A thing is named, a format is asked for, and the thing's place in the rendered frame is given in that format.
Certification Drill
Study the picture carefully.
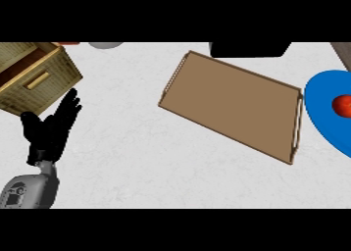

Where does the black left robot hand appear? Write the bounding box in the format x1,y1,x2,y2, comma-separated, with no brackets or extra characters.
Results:
19,87,84,167

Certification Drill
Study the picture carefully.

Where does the red tomato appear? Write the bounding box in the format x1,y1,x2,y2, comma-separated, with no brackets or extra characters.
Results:
330,94,351,119

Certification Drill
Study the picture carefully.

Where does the blue plate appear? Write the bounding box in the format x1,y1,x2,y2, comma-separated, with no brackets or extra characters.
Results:
303,70,351,164

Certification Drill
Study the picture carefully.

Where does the brown wooden tray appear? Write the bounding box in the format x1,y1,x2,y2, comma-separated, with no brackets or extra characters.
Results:
157,50,305,166

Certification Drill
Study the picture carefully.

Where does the dark brown wooden board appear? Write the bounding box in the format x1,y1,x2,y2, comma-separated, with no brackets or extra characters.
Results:
330,41,351,75

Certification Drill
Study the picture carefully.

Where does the wooden cabinet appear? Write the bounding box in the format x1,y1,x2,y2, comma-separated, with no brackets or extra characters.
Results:
0,41,64,99

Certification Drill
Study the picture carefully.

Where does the black appliance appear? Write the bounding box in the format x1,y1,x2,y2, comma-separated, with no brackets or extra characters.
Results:
209,41,293,59

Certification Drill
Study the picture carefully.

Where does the grey round object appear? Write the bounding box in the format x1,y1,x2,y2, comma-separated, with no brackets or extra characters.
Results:
87,41,124,50

